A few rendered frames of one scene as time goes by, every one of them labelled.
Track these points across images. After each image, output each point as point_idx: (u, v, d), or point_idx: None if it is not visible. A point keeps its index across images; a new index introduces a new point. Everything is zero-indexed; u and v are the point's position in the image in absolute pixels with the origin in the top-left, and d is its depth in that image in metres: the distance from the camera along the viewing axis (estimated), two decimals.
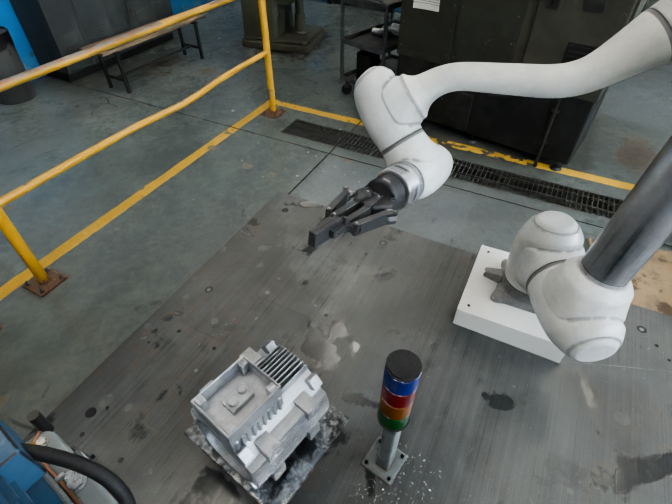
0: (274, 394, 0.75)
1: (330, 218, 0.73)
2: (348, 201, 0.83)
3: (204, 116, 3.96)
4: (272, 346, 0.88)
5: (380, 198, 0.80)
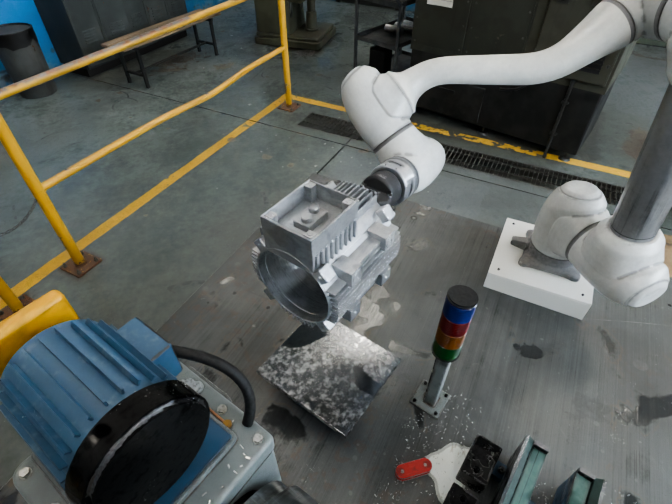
0: (352, 207, 0.66)
1: None
2: None
3: (222, 110, 4.08)
4: (333, 186, 0.80)
5: (377, 195, 0.80)
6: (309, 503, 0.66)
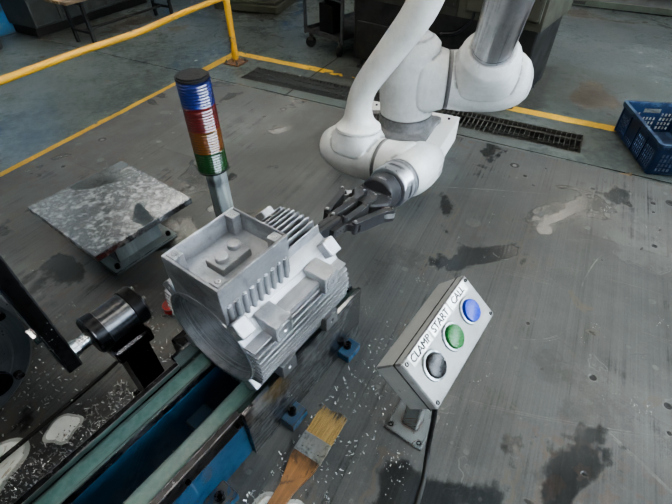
0: (279, 244, 0.54)
1: (329, 218, 0.73)
2: (345, 201, 0.83)
3: (167, 65, 3.99)
4: (270, 212, 0.67)
5: (377, 196, 0.80)
6: None
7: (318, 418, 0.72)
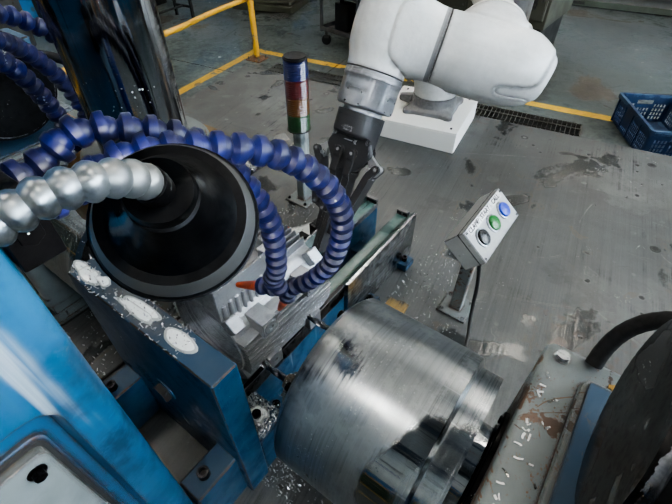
0: None
1: (320, 220, 0.71)
2: (329, 154, 0.72)
3: (192, 61, 4.26)
4: None
5: (353, 157, 0.66)
6: None
7: (388, 304, 0.99)
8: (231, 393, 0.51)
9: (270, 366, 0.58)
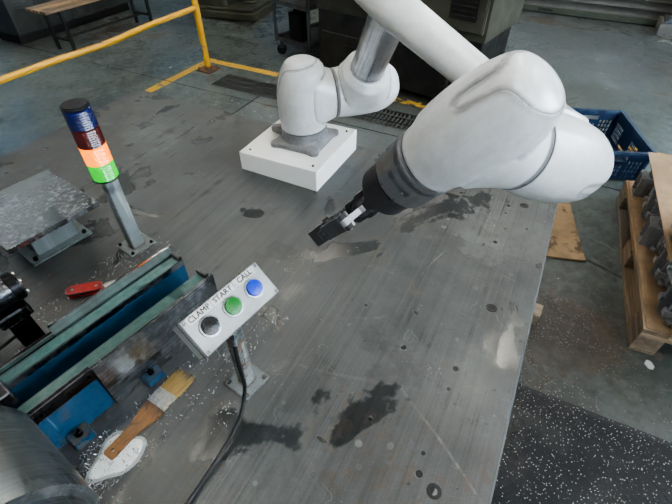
0: None
1: None
2: None
3: (142, 72, 4.18)
4: None
5: (355, 195, 0.61)
6: None
7: (172, 378, 0.90)
8: None
9: None
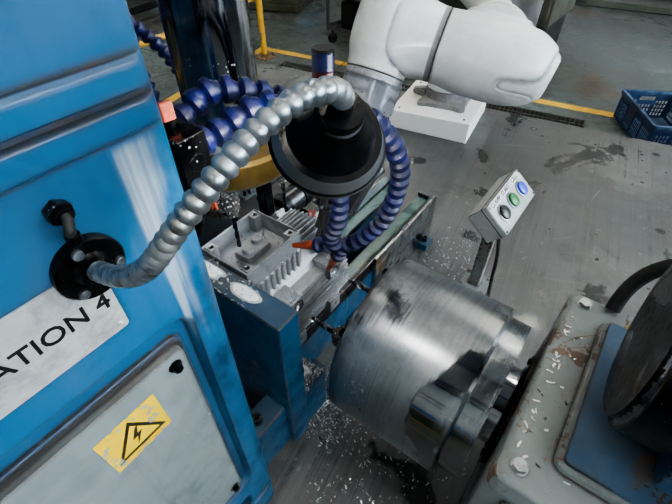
0: (293, 239, 0.67)
1: (320, 220, 0.71)
2: None
3: None
4: (283, 213, 0.80)
5: None
6: None
7: None
8: (291, 339, 0.58)
9: (319, 320, 0.65)
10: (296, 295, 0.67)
